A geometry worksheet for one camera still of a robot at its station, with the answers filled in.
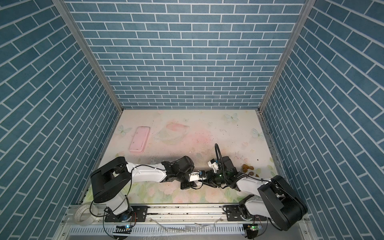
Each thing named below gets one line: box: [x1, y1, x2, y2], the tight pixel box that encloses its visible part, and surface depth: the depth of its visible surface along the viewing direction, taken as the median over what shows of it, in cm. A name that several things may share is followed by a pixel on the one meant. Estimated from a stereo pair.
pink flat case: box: [129, 126, 151, 153], surface depth 101 cm
